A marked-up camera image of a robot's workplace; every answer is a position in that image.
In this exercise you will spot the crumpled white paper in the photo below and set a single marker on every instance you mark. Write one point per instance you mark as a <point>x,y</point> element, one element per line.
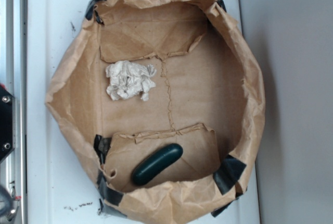
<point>128,79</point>

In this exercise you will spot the silver aluminium rail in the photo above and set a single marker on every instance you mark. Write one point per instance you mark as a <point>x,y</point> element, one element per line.
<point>13,72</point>

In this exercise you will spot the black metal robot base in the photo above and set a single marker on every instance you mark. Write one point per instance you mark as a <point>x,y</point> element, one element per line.
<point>6,123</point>

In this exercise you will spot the brown paper bag tray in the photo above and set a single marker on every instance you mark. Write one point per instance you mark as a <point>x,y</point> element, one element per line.
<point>163,103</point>

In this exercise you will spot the white plastic board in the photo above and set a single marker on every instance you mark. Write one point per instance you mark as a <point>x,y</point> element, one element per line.
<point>59,190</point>

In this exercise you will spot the dark green cucumber toy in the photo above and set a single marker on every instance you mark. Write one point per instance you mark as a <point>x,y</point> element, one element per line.
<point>157,162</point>

